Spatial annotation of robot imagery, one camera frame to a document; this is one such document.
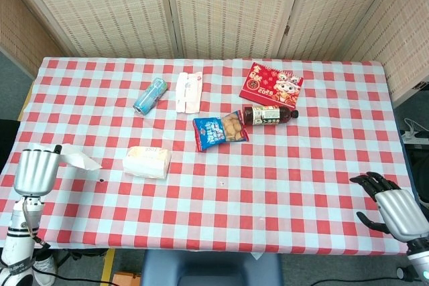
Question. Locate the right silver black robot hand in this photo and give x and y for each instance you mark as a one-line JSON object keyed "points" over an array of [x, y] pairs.
{"points": [[397, 214]]}

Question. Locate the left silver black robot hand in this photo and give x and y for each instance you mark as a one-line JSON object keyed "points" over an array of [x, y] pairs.
{"points": [[35, 173]]}

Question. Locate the white tissue sheet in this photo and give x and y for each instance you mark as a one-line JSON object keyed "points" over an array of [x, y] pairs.
{"points": [[78, 158]]}

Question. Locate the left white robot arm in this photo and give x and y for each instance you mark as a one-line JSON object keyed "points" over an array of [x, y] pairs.
{"points": [[20, 239]]}

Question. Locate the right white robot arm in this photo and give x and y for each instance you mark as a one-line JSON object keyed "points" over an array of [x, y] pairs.
{"points": [[419, 256]]}

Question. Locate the tissue pack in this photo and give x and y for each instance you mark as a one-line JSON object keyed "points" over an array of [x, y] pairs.
{"points": [[147, 162]]}

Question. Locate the white power strip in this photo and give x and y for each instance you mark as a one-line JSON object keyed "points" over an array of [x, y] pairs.
{"points": [[414, 136]]}

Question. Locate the teal drink can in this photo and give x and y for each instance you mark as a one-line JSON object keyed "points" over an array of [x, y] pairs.
{"points": [[150, 95]]}

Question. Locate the orange box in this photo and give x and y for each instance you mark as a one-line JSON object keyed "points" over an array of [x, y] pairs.
{"points": [[125, 279]]}

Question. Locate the dark tea bottle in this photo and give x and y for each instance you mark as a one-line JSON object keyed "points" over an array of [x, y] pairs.
{"points": [[268, 115]]}

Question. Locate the white pink paper packet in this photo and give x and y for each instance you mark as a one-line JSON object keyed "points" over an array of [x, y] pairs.
{"points": [[188, 91]]}

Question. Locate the red desk calendar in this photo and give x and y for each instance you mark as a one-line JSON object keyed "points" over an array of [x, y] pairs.
{"points": [[272, 85]]}

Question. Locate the red white checkered tablecloth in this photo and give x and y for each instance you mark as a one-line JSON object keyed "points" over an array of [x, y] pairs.
{"points": [[214, 182]]}

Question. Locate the blue snack bag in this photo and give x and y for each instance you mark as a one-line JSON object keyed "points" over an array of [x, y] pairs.
{"points": [[219, 131]]}

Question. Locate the blue chair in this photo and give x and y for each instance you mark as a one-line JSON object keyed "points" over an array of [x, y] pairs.
{"points": [[211, 267]]}

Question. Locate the woven folding screen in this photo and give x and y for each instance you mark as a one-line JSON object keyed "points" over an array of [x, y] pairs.
{"points": [[214, 8]]}

